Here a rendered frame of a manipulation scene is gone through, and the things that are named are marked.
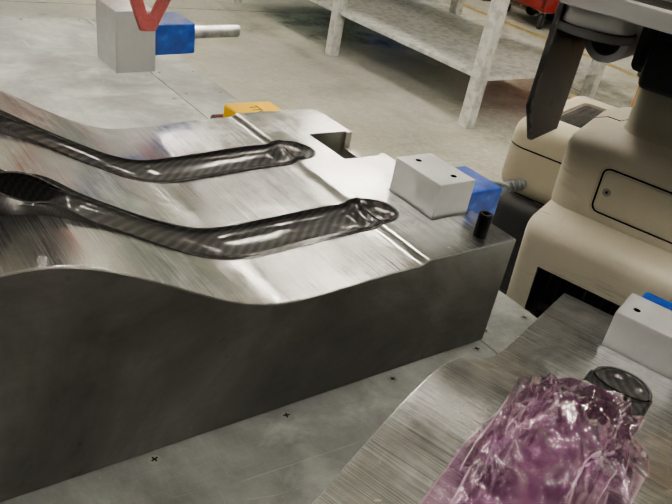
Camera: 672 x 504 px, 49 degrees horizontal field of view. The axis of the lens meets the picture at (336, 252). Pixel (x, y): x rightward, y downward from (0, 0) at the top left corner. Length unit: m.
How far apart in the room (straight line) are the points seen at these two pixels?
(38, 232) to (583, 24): 0.50
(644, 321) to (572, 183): 0.35
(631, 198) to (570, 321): 0.31
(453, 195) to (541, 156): 0.60
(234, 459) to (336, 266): 0.13
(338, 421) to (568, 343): 0.16
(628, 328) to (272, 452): 0.24
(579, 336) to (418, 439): 0.21
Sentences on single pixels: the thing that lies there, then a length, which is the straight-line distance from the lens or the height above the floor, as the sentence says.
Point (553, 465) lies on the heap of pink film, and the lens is 0.32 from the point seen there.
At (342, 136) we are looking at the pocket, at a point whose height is 0.88.
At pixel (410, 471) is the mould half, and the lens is 0.33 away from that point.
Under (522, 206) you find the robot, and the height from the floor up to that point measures 0.68.
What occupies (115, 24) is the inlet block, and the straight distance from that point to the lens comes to 0.68.
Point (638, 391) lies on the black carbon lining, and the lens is 0.50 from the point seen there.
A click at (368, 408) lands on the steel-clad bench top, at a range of 0.49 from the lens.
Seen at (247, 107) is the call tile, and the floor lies 0.84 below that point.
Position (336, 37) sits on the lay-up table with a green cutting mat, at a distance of 4.41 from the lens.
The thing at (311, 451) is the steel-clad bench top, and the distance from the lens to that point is 0.45.
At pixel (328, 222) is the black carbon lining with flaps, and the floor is 0.88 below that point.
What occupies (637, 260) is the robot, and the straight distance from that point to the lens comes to 0.80.
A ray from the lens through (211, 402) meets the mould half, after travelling 0.44.
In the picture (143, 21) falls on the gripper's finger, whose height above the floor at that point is 0.95.
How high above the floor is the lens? 1.12
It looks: 29 degrees down
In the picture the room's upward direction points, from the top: 12 degrees clockwise
